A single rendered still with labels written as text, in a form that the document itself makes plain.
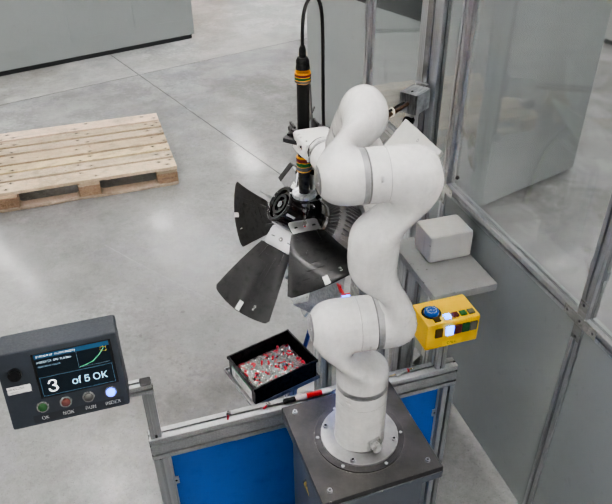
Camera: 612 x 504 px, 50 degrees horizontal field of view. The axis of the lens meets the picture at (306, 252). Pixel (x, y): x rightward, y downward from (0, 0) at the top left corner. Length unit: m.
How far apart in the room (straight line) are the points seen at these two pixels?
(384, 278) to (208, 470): 0.95
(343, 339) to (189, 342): 2.08
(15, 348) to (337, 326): 0.71
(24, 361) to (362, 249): 0.79
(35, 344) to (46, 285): 2.40
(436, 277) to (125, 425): 1.52
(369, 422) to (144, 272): 2.54
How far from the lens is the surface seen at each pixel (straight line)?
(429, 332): 1.83
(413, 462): 1.66
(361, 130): 1.18
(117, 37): 7.62
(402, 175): 1.14
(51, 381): 1.61
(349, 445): 1.64
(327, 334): 1.37
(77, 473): 2.97
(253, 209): 2.22
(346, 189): 1.12
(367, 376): 1.47
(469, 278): 2.37
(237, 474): 2.05
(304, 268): 1.84
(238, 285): 2.08
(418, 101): 2.30
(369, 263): 1.25
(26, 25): 7.32
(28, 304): 3.89
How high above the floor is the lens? 2.24
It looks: 35 degrees down
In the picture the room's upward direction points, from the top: 1 degrees counter-clockwise
